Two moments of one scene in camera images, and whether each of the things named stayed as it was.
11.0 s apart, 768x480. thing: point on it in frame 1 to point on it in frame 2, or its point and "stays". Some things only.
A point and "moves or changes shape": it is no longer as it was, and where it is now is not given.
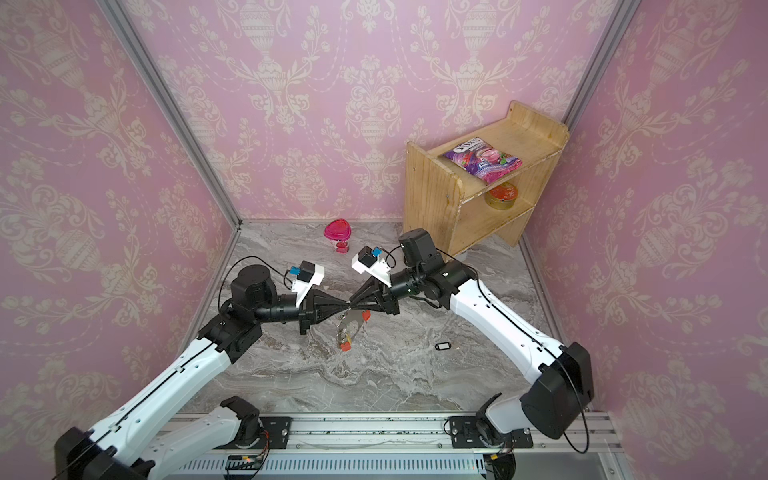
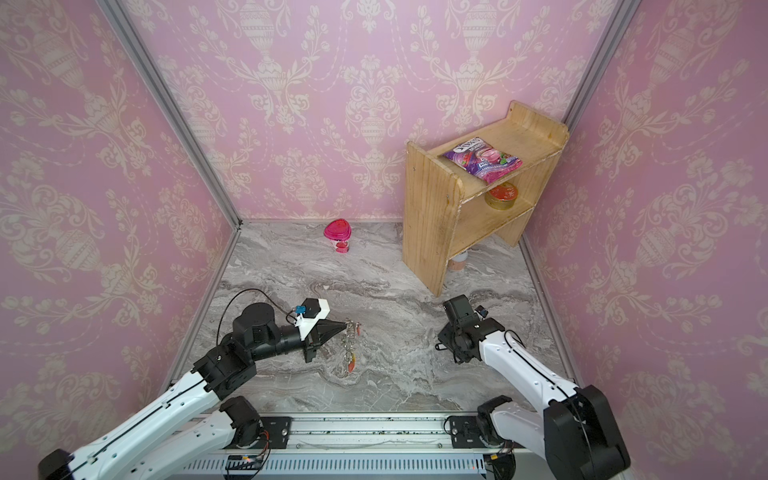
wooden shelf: [452, 204] stays
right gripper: [391, 298] to [455, 337]
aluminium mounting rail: [578, 447] stays
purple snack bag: [482, 160] stays
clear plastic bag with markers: [349, 325] moves or changes shape
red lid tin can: [502, 197] stays
